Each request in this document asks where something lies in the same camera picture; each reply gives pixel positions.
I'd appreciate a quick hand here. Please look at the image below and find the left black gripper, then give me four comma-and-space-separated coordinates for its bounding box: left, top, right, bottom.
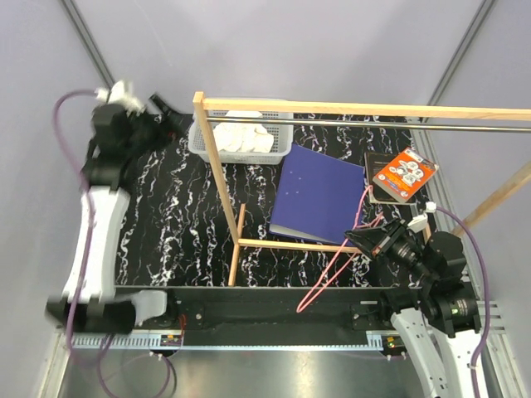
125, 93, 194, 158

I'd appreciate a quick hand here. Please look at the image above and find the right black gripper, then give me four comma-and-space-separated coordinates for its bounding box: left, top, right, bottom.
343, 215, 436, 284

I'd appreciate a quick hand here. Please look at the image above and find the white t shirt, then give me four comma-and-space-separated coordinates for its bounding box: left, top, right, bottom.
213, 122, 275, 153

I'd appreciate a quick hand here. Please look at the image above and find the pink wire hanger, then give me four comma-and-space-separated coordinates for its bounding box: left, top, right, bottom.
296, 186, 385, 313

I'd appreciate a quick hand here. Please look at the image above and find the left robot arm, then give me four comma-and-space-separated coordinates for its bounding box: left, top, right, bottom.
46, 89, 183, 337

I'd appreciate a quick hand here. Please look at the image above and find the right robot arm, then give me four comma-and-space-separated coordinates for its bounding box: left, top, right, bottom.
345, 220, 489, 397

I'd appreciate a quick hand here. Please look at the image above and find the metal rack rod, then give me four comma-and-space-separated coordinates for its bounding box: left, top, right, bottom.
207, 117, 530, 133

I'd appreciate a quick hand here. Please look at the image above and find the blue binder folder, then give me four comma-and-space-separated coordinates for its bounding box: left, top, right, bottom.
269, 144, 364, 245

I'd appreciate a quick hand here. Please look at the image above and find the orange book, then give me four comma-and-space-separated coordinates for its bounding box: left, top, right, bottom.
372, 148, 439, 204

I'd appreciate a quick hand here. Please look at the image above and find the black book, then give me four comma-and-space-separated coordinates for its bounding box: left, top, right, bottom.
363, 151, 418, 206

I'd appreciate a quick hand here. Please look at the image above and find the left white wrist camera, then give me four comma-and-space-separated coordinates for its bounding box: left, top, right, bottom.
94, 80, 146, 114

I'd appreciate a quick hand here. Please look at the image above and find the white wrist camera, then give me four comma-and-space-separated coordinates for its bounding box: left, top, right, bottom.
407, 201, 436, 233
94, 80, 146, 114

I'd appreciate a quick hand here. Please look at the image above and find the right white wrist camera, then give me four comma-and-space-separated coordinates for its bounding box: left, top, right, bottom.
407, 201, 436, 233

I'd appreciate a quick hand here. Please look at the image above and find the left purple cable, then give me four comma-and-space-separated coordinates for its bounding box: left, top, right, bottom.
53, 89, 173, 397

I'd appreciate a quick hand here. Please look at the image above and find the purple cable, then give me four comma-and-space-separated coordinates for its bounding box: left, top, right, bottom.
435, 206, 493, 398
53, 89, 173, 397

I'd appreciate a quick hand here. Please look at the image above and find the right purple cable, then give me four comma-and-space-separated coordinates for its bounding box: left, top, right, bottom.
435, 206, 493, 398

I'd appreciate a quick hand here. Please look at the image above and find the wooden clothes rack frame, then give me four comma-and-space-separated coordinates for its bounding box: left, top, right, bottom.
192, 91, 530, 286

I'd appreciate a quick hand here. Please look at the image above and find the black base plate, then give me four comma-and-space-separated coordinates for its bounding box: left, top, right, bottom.
141, 286, 394, 341

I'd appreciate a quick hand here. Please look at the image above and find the grey slotted cable duct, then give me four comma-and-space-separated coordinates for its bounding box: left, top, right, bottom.
70, 331, 385, 352

